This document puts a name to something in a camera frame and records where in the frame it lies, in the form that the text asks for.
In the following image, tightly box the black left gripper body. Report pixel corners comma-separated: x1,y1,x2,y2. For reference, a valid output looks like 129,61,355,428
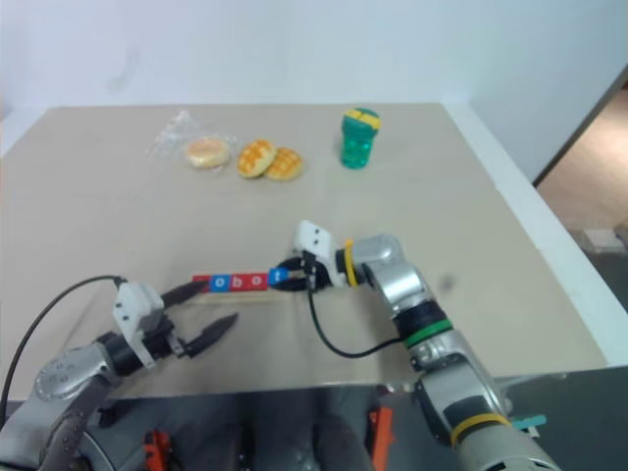
143,312,196,363

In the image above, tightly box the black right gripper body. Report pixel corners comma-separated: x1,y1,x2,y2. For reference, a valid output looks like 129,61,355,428
299,251,329,294

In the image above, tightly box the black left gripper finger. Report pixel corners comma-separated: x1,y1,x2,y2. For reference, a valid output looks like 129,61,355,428
161,283,203,311
182,312,240,359

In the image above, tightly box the row of letter blocks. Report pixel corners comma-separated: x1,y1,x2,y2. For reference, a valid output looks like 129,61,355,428
188,274,284,303

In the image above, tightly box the crosshatched pineapple bun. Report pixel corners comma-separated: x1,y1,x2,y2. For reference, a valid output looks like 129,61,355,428
236,139,278,180
265,146,304,182

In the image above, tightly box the orange plastic part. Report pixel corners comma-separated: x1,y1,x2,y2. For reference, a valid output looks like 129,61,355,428
144,430,173,471
368,406,393,471

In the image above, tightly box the green bottle with yellow-green lid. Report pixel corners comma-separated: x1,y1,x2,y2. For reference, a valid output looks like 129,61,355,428
339,106,383,172

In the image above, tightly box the round pale bread bun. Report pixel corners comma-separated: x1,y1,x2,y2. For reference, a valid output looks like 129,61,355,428
185,137,231,170

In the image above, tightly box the bun in clear wrapper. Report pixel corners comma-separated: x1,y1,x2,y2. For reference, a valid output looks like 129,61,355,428
144,110,244,176

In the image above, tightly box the teal plastic clip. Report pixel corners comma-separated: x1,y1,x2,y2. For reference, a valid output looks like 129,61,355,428
512,414,547,433

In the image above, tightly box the small white box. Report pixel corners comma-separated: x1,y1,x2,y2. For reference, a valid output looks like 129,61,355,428
581,228,622,254

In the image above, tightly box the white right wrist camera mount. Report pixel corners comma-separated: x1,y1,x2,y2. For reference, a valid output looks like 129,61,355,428
291,220,347,288

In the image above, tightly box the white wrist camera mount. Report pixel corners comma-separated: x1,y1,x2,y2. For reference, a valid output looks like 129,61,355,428
111,282,166,369
291,220,347,288

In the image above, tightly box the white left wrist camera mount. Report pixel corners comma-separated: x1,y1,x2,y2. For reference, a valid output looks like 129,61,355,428
111,282,166,369

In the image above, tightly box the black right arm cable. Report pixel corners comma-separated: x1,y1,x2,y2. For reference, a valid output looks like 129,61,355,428
306,287,408,358

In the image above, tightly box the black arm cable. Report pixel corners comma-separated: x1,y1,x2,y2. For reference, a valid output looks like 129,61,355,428
306,287,408,358
0,275,130,423

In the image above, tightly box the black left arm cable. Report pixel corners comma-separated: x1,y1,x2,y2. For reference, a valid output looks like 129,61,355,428
0,275,130,423

